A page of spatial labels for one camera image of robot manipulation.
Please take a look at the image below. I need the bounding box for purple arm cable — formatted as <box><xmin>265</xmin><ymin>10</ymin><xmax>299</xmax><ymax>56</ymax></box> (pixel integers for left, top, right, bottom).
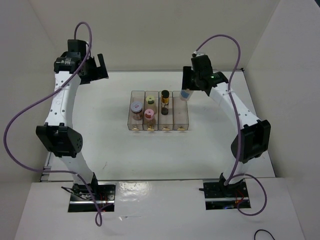
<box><xmin>3</xmin><ymin>21</ymin><xmax>106</xmax><ymax>227</ymax></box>
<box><xmin>193</xmin><ymin>34</ymin><xmax>266</xmax><ymax>217</ymax></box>

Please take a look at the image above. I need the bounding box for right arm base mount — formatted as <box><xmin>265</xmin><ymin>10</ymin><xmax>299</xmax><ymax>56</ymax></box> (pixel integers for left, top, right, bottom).
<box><xmin>198</xmin><ymin>181</ymin><xmax>251</xmax><ymax>210</ymax></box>

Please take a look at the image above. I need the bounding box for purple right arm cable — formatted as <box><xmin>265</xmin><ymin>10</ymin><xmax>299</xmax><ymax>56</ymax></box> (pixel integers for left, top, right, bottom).
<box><xmin>193</xmin><ymin>34</ymin><xmax>266</xmax><ymax>217</ymax></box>

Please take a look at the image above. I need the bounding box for black gold pepper bottle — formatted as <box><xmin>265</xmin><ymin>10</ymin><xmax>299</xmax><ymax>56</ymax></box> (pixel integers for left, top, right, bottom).
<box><xmin>161</xmin><ymin>90</ymin><xmax>170</xmax><ymax>116</ymax></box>

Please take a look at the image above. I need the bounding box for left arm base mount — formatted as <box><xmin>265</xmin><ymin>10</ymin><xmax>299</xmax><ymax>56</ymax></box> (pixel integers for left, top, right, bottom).
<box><xmin>61</xmin><ymin>183</ymin><xmax>116</xmax><ymax>213</ymax></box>

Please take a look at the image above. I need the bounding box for clear organizer bin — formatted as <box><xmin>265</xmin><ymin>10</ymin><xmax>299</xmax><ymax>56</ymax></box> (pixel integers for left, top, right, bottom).
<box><xmin>158</xmin><ymin>91</ymin><xmax>174</xmax><ymax>132</ymax></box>
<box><xmin>172</xmin><ymin>91</ymin><xmax>189</xmax><ymax>132</ymax></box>
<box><xmin>127</xmin><ymin>90</ymin><xmax>145</xmax><ymax>131</ymax></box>
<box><xmin>142</xmin><ymin>91</ymin><xmax>159</xmax><ymax>131</ymax></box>

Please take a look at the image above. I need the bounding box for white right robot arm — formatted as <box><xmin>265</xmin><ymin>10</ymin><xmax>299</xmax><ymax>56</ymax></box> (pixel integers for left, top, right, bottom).
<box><xmin>85</xmin><ymin>54</ymin><xmax>271</xmax><ymax>197</ymax></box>

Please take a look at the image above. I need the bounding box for yellow-lid spice bottle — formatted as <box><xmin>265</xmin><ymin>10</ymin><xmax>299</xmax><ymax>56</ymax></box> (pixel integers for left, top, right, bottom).
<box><xmin>145</xmin><ymin>95</ymin><xmax>158</xmax><ymax>114</ymax></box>

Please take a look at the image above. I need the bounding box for black cable on floor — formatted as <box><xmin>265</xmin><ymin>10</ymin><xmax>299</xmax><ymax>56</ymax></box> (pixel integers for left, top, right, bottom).
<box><xmin>254</xmin><ymin>229</ymin><xmax>276</xmax><ymax>240</ymax></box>

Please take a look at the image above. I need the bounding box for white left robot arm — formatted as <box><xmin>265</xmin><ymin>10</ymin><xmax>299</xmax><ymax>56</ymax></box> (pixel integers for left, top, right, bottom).
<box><xmin>36</xmin><ymin>39</ymin><xmax>109</xmax><ymax>200</ymax></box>

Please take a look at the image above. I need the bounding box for pink-lid spice bottle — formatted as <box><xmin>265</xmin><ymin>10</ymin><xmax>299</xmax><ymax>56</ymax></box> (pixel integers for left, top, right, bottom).
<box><xmin>143</xmin><ymin>108</ymin><xmax>156</xmax><ymax>127</ymax></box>

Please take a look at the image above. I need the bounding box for blue-label white spice bottle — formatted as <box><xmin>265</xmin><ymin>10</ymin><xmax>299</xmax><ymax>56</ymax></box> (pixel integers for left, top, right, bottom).
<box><xmin>179</xmin><ymin>89</ymin><xmax>194</xmax><ymax>102</ymax></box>

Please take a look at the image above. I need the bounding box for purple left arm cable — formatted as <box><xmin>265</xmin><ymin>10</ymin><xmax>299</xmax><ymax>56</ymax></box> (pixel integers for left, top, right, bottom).
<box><xmin>3</xmin><ymin>21</ymin><xmax>106</xmax><ymax>227</ymax></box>

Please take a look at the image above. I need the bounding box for clear-lid red spice jar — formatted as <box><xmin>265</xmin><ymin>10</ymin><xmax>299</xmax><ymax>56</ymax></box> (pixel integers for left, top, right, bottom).
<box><xmin>130</xmin><ymin>101</ymin><xmax>143</xmax><ymax>121</ymax></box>

